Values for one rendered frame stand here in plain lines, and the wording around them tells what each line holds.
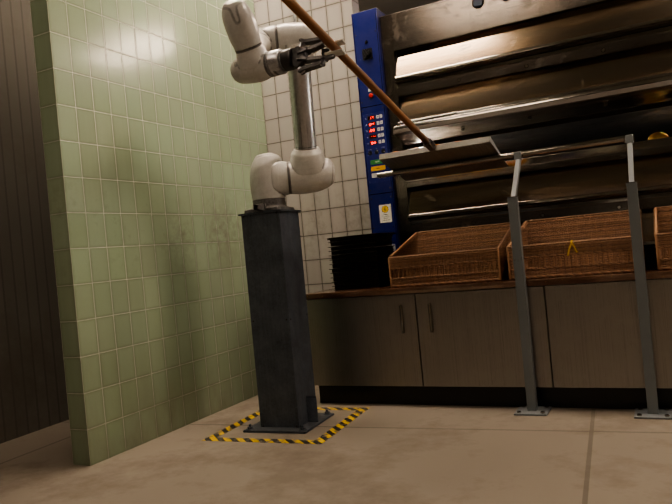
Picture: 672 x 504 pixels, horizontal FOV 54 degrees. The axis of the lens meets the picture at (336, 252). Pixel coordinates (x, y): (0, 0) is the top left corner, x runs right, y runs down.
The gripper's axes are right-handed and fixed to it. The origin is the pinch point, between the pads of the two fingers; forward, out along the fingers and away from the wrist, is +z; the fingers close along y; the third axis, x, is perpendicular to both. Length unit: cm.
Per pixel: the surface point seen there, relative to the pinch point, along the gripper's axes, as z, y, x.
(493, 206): 16, 17, -153
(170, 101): -124, -29, -56
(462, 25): 7, -81, -134
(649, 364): 86, 101, -117
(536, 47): 45, -59, -135
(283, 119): -110, -51, -142
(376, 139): -48, -28, -144
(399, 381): -26, 109, -125
